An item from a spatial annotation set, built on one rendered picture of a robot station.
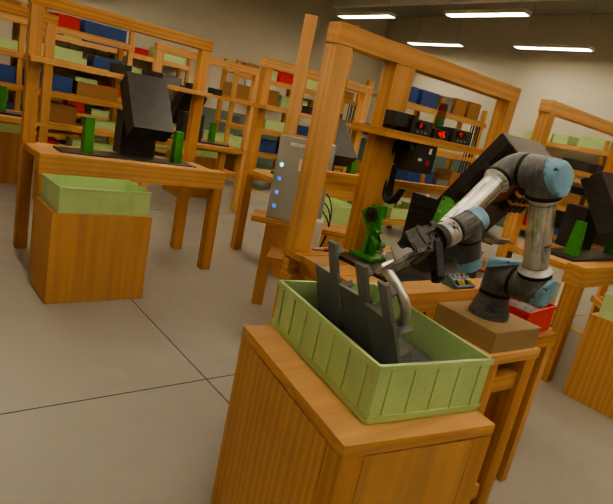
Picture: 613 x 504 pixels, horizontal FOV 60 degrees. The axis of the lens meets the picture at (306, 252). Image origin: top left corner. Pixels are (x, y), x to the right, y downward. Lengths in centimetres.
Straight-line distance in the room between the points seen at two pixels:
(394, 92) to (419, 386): 167
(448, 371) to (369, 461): 33
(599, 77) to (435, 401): 1124
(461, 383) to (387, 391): 27
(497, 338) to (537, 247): 35
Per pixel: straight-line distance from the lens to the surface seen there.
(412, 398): 150
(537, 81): 1306
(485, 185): 185
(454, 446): 160
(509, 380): 221
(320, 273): 182
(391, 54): 273
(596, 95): 1242
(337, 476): 139
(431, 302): 240
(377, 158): 276
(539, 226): 191
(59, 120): 877
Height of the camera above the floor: 152
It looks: 14 degrees down
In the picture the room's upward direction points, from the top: 12 degrees clockwise
